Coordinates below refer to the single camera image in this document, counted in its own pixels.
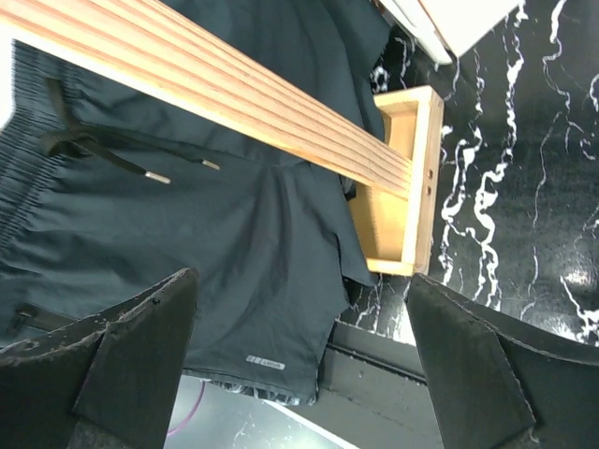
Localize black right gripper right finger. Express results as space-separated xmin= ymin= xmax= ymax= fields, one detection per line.
xmin=406 ymin=274 xmax=598 ymax=448

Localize wooden clothes rack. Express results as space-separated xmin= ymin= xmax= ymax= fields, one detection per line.
xmin=1 ymin=1 xmax=444 ymax=276

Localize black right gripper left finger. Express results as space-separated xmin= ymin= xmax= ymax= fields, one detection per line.
xmin=1 ymin=268 xmax=198 ymax=448

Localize dark navy shorts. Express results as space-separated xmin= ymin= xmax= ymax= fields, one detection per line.
xmin=0 ymin=0 xmax=392 ymax=407

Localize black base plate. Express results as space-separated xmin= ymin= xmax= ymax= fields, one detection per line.
xmin=289 ymin=323 xmax=444 ymax=448

